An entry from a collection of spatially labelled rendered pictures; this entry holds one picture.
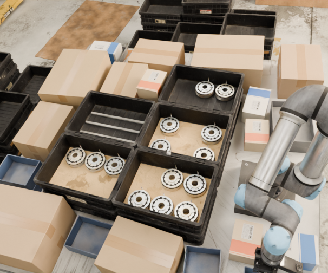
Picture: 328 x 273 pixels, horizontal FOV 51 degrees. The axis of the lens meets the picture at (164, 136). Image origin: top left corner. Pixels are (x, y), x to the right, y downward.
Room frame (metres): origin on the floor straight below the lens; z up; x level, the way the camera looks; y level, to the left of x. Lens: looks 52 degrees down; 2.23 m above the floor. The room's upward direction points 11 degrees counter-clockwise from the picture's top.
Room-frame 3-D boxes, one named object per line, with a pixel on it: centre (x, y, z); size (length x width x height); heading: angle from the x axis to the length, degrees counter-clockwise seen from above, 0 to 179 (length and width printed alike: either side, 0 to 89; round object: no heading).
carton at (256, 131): (1.07, -0.48, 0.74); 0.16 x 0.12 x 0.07; 162
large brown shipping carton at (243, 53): (1.59, -0.46, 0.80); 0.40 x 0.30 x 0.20; 70
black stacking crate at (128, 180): (0.77, 0.03, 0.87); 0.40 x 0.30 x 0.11; 63
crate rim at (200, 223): (0.77, 0.03, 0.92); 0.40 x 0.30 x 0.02; 63
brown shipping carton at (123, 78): (1.56, 0.17, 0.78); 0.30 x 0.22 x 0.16; 158
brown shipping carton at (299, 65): (1.43, -0.84, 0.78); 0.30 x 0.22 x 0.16; 161
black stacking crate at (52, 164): (0.96, 0.39, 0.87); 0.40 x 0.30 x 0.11; 63
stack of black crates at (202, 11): (2.73, -0.59, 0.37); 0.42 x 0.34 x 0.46; 66
